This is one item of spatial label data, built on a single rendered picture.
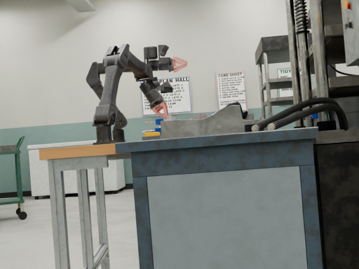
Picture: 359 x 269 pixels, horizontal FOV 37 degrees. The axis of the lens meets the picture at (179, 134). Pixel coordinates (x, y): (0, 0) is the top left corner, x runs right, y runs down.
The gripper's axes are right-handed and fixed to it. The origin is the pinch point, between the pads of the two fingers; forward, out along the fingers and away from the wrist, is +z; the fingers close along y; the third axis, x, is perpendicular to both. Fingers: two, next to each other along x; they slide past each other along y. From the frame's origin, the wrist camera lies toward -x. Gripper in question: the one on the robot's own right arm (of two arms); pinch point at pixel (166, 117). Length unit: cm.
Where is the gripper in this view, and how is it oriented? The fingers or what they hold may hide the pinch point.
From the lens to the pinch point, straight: 255.3
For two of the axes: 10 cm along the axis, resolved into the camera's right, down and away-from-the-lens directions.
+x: -8.2, 5.6, 0.9
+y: 1.2, 0.1, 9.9
